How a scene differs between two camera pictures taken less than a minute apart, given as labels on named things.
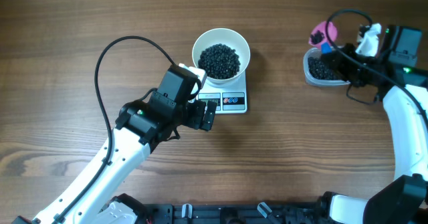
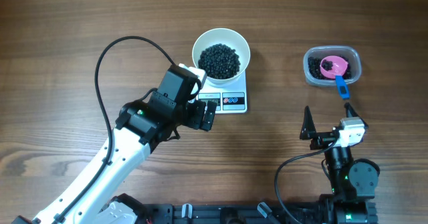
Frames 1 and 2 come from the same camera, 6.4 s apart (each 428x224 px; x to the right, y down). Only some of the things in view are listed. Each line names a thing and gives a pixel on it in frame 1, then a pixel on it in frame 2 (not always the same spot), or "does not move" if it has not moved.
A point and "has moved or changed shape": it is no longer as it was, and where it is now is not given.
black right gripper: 336,62 to 309,131
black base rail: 239,213 does not move
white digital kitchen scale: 227,99 does not move
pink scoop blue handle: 317,37 has moved or changed shape
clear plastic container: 316,73 does not move
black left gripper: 198,108 does not move
